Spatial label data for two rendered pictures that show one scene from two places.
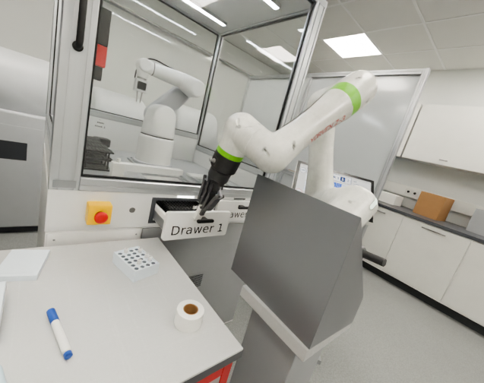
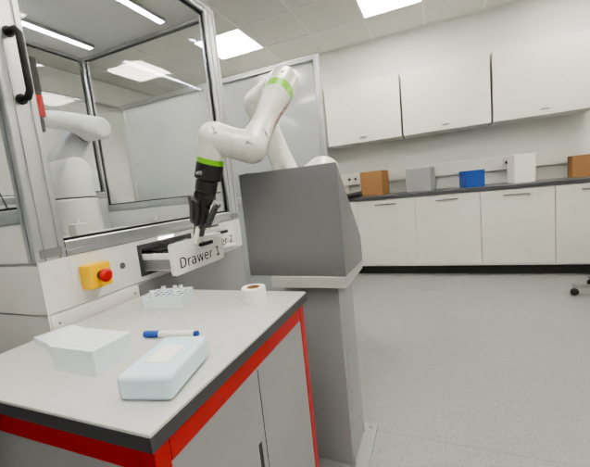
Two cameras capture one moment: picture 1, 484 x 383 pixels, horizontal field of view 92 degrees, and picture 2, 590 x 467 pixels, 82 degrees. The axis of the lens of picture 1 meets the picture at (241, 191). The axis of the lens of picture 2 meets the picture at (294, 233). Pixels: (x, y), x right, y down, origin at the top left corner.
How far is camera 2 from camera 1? 56 cm
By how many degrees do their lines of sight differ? 25
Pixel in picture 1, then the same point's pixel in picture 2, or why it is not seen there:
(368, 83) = (291, 74)
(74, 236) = (78, 312)
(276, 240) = (283, 218)
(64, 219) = (62, 296)
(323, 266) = (327, 210)
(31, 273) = not seen: hidden behind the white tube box
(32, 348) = not seen: hidden behind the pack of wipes
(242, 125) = (218, 131)
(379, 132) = (302, 123)
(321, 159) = (279, 148)
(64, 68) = (15, 125)
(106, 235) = (108, 303)
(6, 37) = not seen: outside the picture
